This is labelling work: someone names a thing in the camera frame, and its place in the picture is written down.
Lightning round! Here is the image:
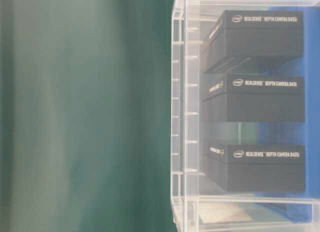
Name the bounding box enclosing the white label in case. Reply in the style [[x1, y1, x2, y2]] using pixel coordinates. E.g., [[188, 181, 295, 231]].
[[199, 202, 253, 224]]

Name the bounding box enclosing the blue liner sheet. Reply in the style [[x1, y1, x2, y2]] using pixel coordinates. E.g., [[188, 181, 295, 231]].
[[252, 0, 320, 223]]

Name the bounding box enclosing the green table cloth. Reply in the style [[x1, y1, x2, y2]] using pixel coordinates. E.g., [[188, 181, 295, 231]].
[[0, 0, 176, 232]]

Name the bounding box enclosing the black realsense box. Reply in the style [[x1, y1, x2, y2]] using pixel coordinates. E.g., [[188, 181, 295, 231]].
[[200, 10, 304, 73], [202, 140, 305, 193], [201, 74, 305, 123]]

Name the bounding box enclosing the clear plastic storage case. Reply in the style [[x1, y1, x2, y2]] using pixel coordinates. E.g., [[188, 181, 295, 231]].
[[170, 0, 320, 232]]

